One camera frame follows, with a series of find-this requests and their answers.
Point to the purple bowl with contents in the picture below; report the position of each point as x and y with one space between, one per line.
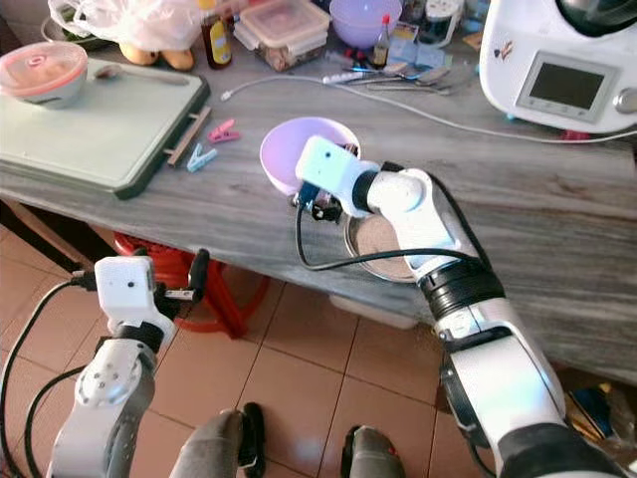
363 22

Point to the white box under table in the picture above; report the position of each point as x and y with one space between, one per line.
373 314

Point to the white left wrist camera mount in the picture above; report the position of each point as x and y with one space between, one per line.
124 291

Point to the dark table leg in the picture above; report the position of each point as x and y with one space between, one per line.
50 231

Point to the bowl with pink lid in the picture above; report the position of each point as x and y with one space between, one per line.
40 75

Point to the round metal plate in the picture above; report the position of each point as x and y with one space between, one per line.
383 249

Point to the white kitchen appliance with screen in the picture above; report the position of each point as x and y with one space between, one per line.
547 50

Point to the small white tube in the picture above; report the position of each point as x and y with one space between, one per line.
343 76

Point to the red plastic stool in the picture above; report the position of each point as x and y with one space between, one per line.
239 299

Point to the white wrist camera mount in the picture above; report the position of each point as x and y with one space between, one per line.
124 291
333 169

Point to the pale green cutting board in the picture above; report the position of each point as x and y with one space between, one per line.
100 134

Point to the brown sauce bottle yellow label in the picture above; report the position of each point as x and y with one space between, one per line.
216 42

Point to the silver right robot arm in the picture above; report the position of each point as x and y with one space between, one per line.
498 368

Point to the yellow potatoes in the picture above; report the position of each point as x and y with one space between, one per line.
177 58

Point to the small dark bottle red cap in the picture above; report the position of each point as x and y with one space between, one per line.
379 48

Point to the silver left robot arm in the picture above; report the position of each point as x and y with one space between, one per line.
105 418

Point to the pink clothespin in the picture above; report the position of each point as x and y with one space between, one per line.
224 131

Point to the metal utensil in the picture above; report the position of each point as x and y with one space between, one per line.
408 86

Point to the clear lidded plastic container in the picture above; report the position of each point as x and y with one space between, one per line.
284 28

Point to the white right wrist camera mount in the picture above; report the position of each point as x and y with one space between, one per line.
333 169

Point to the purple plastic bowl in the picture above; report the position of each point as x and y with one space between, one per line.
287 154

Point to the grey spoon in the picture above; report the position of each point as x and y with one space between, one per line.
139 75

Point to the blue clothespin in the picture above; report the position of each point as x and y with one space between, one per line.
202 157

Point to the white plastic bag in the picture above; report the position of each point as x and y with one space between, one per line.
139 20

